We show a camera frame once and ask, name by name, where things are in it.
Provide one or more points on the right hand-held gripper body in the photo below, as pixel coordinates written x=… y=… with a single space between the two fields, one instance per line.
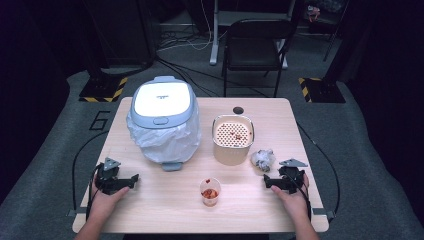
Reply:
x=293 y=180

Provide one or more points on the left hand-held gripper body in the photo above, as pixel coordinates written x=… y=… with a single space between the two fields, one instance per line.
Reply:
x=106 y=180

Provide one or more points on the white paper ball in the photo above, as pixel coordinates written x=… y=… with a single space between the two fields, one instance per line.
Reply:
x=263 y=159

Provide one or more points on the beige strainer bucket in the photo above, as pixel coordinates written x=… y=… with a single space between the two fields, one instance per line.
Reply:
x=231 y=155

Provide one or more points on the white plastic trash bag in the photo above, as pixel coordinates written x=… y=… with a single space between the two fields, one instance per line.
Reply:
x=166 y=143

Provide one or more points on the red food scraps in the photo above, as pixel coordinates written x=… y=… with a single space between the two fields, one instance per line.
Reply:
x=237 y=136

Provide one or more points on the red food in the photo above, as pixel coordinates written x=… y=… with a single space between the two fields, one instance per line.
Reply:
x=210 y=193

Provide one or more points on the clear plastic cup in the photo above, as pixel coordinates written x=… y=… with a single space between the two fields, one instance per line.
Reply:
x=210 y=201

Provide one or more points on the grey lidded pedal trash can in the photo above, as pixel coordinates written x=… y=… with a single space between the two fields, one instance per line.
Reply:
x=163 y=100

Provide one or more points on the person's right hand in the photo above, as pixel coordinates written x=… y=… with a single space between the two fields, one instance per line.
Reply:
x=293 y=203

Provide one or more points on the person's left hand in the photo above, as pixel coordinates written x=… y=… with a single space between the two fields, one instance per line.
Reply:
x=105 y=203

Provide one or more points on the black stand base hazard tape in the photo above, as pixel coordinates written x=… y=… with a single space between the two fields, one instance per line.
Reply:
x=323 y=90
x=101 y=90

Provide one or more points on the black folding chair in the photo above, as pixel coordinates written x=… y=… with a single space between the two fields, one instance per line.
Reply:
x=255 y=51

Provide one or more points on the black tripod stand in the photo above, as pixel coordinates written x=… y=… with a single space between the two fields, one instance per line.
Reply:
x=333 y=36

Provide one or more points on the grey table edge bracket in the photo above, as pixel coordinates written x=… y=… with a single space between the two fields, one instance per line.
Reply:
x=322 y=212
x=76 y=212

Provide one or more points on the white desk frame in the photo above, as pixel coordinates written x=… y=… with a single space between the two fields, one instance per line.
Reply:
x=215 y=40

